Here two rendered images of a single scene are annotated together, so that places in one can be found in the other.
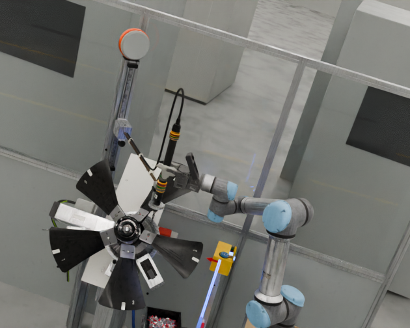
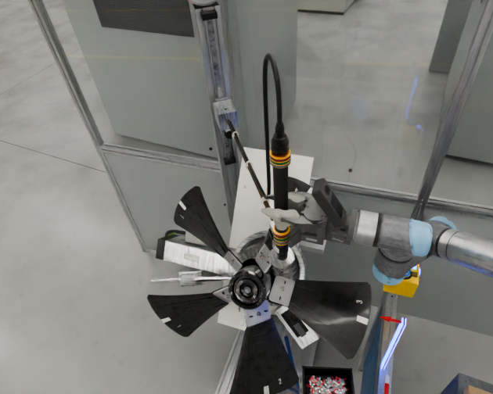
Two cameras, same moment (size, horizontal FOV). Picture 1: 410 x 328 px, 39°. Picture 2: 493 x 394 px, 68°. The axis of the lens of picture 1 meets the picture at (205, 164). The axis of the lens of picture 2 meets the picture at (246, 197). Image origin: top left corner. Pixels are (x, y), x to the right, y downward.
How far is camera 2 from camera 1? 1.77 m
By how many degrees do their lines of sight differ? 26
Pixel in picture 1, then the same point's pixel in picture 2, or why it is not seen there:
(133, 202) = (260, 216)
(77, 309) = not seen: hidden behind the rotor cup
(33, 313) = (210, 284)
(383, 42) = not seen: outside the picture
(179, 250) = (334, 307)
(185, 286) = (352, 256)
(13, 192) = (153, 188)
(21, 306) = not seen: hidden behind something
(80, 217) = (192, 257)
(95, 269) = (232, 309)
